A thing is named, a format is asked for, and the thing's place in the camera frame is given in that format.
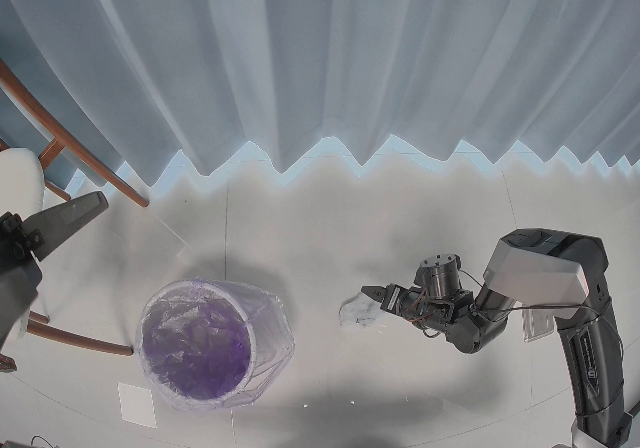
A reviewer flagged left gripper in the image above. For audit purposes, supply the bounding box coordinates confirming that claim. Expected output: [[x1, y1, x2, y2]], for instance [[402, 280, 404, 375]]
[[0, 191, 109, 349]]

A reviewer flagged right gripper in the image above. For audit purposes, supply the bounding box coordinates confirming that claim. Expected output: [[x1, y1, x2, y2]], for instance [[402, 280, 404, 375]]
[[381, 284, 428, 324]]

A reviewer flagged white paper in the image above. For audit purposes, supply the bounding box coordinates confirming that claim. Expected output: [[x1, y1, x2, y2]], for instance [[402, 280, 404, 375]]
[[339, 292, 383, 332]]

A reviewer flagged purple plastic bag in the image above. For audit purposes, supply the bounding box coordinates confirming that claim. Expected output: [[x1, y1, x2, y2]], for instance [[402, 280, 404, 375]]
[[136, 277, 296, 412]]

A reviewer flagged white trash bin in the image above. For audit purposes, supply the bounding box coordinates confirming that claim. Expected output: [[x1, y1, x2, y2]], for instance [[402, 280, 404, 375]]
[[141, 278, 259, 399]]

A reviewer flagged white cushioned wooden chair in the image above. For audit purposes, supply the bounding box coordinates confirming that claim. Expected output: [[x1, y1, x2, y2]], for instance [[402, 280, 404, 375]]
[[0, 59, 150, 374]]

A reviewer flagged pale blue curtain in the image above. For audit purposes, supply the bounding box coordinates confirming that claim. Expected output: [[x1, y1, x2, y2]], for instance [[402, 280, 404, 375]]
[[0, 0, 640, 189]]

